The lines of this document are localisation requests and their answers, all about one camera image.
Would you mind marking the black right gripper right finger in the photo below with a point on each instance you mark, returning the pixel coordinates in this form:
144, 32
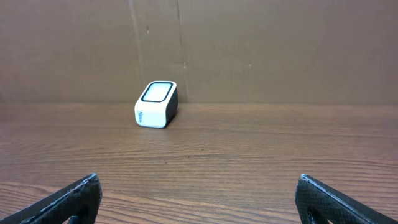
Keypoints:
317, 202

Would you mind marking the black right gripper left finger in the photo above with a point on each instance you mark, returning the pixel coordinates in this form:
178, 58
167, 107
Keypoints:
78, 202

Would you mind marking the white barcode scanner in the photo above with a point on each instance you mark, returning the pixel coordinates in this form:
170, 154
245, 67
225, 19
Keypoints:
157, 105

